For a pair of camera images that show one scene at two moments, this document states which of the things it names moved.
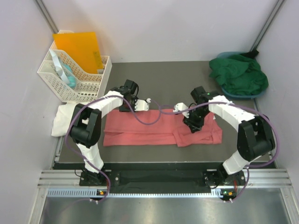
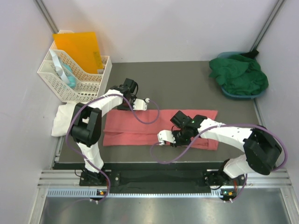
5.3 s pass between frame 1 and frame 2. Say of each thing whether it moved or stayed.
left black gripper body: stayed
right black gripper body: moved
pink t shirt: stayed
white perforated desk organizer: stayed
